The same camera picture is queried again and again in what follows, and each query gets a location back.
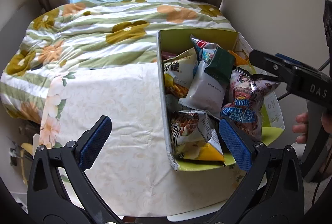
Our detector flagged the white yellow chips packet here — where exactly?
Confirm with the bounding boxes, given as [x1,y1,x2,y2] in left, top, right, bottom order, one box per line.
[163,47,199,98]

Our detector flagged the yellow-green cardboard box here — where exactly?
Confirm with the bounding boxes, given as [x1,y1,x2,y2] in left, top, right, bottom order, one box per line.
[156,29,285,171]

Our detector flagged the cartoon print chocolate snack packet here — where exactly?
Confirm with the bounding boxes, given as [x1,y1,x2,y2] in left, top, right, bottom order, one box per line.
[220,68,282,141]

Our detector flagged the yellow object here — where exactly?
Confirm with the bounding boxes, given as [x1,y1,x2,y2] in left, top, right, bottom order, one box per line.
[20,143,34,184]

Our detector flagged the white floral tablecloth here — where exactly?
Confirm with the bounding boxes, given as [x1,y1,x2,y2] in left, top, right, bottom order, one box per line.
[39,63,249,217]

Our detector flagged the silver red blue snack packet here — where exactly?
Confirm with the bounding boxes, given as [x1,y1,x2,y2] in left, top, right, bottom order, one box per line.
[190,34,221,63]

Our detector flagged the person's right hand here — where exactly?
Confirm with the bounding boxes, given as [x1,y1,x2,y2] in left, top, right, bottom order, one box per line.
[292,112,309,144]

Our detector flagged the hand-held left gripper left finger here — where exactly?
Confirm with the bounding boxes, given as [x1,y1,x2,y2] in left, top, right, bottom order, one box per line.
[27,115,122,224]

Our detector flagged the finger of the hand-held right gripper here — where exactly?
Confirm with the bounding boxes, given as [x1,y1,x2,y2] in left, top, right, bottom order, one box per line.
[248,49,295,83]
[275,53,322,75]

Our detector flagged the floral green striped blanket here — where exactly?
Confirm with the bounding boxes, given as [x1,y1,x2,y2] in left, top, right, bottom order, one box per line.
[0,0,234,126]

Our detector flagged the pink striped snack packet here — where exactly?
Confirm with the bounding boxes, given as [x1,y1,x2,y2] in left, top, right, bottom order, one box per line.
[162,51,180,60]

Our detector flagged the white and green snack bag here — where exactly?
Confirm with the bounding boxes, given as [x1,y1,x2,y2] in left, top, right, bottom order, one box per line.
[178,59,230,117]

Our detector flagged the orange snack packet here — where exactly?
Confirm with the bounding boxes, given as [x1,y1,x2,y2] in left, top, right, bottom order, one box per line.
[228,50,247,66]

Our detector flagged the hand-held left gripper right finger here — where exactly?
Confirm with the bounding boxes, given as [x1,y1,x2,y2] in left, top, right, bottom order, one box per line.
[207,118,305,224]

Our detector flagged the dark green snack packet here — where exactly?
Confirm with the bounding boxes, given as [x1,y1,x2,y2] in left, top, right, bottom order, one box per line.
[204,47,235,83]

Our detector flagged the brown white yellow snack packet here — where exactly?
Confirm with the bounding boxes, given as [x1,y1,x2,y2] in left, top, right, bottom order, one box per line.
[170,110,225,164]

